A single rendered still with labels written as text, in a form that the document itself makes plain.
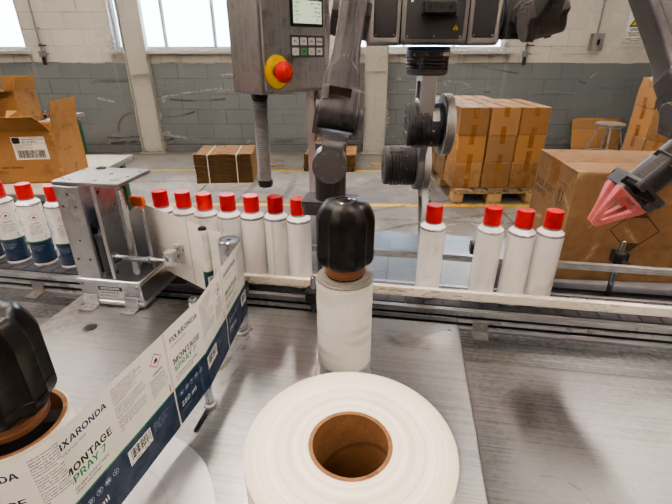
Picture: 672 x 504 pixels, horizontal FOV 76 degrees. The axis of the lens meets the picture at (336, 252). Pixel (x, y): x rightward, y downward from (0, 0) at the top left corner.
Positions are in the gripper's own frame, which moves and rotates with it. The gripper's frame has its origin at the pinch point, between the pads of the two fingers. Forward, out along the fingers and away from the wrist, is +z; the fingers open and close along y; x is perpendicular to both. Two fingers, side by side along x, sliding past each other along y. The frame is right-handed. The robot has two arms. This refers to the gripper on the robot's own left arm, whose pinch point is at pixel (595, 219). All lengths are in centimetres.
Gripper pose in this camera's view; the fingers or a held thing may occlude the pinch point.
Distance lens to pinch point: 93.5
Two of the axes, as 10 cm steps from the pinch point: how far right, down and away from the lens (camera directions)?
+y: -1.6, 4.0, -9.0
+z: -6.4, 6.6, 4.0
